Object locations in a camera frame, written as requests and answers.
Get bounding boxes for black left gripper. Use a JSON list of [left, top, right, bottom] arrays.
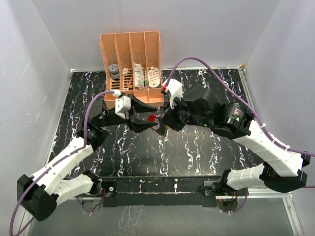
[[98, 95, 158, 131]]

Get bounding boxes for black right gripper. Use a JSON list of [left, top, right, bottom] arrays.
[[161, 94, 212, 133]]

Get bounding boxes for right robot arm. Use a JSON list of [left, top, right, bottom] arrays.
[[155, 88, 310, 195]]

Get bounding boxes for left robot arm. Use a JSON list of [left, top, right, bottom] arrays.
[[17, 94, 157, 221]]

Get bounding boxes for white product packet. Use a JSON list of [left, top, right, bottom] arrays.
[[133, 63, 145, 89]]

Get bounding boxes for oval white blister pack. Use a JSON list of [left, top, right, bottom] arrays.
[[147, 67, 160, 88]]

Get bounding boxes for orange plastic desk organizer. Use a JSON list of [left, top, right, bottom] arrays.
[[100, 31, 164, 107]]

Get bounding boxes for grey round tin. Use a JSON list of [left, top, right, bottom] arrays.
[[109, 64, 120, 80]]

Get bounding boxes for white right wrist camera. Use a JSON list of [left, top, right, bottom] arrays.
[[162, 79, 183, 109]]

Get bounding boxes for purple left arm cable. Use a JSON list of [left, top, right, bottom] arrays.
[[9, 90, 121, 236]]

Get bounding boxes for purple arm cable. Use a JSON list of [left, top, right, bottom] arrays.
[[167, 57, 315, 214], [9, 90, 121, 236]]

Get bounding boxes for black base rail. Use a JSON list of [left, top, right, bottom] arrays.
[[73, 176, 247, 209]]

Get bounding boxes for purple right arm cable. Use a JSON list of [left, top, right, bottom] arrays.
[[167, 57, 315, 214]]

